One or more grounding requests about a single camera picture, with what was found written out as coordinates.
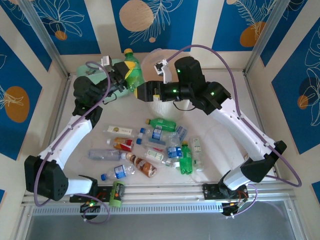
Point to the small green soda bottle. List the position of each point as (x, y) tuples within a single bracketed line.
[(186, 162), (162, 124)]

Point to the aluminium table side rail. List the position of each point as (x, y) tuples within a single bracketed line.
[(62, 100), (253, 100)]

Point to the amber drink bottle red label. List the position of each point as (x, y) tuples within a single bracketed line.
[(122, 144)]

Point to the clear bottle grey label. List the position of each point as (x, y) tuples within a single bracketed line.
[(105, 154)]

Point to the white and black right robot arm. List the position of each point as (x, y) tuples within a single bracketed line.
[(237, 125)]

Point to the clear bottle blue label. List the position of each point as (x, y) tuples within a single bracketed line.
[(157, 134), (120, 172)]

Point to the brown chocolate drink bottle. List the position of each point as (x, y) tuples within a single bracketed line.
[(145, 167)]

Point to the slim clear bottle red insert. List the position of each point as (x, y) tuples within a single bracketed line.
[(156, 149)]

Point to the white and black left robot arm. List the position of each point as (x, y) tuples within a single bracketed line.
[(75, 132)]

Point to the aluminium frame post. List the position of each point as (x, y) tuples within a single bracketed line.
[(270, 32), (42, 32)]

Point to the white ribbed plastic bin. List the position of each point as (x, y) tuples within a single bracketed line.
[(165, 110)]

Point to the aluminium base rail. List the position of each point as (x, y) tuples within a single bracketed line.
[(162, 192)]

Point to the large green soda bottle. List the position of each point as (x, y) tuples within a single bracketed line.
[(136, 75)]

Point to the crushed large bottle blue label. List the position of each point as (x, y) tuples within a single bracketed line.
[(174, 151)]

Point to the mint green zip pouch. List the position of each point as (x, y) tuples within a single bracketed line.
[(123, 95)]

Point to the grey metal sheet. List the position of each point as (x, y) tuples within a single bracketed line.
[(162, 227)]

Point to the clear bottle blue-white label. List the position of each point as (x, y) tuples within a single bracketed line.
[(182, 132)]

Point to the green cylinder with black label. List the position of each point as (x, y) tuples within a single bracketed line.
[(115, 200)]

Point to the slim clear bottle blue insert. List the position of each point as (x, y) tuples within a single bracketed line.
[(155, 143)]

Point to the black connector board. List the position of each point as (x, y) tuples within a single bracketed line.
[(96, 208), (228, 211)]

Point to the metal zipper pull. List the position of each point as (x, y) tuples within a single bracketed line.
[(89, 72)]

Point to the clear bottle cream label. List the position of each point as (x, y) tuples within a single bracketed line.
[(118, 130)]

